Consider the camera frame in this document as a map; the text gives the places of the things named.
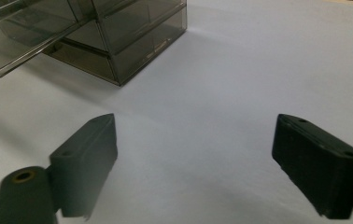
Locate smoky transparent drawer cabinet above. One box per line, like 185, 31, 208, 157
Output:
43, 0, 188, 87

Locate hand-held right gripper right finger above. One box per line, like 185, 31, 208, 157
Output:
271, 113, 353, 220

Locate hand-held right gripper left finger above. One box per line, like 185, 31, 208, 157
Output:
49, 113, 119, 220

